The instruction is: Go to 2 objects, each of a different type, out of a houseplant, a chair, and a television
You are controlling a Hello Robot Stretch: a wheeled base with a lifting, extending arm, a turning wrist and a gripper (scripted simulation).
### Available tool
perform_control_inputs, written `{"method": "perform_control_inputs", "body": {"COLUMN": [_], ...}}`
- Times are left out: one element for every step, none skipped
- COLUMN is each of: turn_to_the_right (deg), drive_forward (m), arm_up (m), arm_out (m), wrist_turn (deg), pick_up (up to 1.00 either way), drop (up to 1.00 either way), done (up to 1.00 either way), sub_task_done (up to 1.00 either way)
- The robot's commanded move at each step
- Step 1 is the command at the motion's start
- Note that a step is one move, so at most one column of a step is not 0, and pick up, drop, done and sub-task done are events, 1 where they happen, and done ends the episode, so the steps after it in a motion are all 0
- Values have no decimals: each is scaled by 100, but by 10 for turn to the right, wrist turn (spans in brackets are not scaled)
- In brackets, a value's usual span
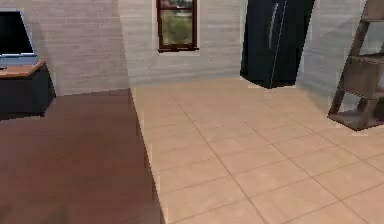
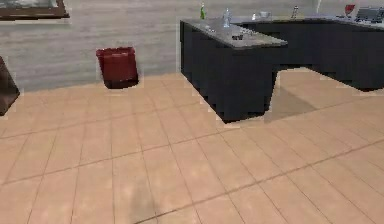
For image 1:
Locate silver framed television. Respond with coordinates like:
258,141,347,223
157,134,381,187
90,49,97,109
0,8,39,67

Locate dark brown framed window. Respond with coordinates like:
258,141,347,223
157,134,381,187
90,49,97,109
155,0,200,54

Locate black fridge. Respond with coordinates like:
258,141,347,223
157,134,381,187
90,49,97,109
239,0,316,90

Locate black cabinet with wooden top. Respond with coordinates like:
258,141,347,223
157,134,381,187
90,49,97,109
0,59,57,121

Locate brown wooden ladder shelf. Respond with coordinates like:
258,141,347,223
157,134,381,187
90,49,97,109
327,0,384,132

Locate grey fridge handle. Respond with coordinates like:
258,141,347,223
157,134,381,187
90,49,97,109
268,2,280,41

